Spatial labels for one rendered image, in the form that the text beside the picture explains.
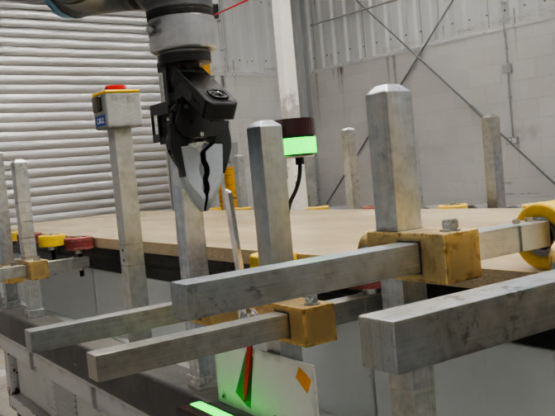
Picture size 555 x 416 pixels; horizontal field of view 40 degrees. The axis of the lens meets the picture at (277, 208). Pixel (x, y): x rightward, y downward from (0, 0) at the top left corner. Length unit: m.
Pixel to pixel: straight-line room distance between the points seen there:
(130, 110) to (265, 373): 0.62
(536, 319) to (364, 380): 0.78
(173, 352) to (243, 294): 0.27
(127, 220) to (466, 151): 8.30
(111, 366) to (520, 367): 0.50
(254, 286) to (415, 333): 0.26
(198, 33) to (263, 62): 10.21
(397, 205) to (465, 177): 8.82
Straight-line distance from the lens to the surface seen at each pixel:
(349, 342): 1.26
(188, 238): 1.22
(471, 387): 1.08
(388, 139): 0.80
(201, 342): 0.92
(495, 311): 0.47
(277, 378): 1.03
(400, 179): 0.80
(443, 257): 0.75
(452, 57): 9.72
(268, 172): 1.00
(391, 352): 0.42
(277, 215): 1.01
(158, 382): 1.36
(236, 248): 0.98
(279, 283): 0.67
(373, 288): 1.04
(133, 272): 1.47
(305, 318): 0.95
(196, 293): 0.63
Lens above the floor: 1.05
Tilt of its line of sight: 3 degrees down
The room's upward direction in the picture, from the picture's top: 5 degrees counter-clockwise
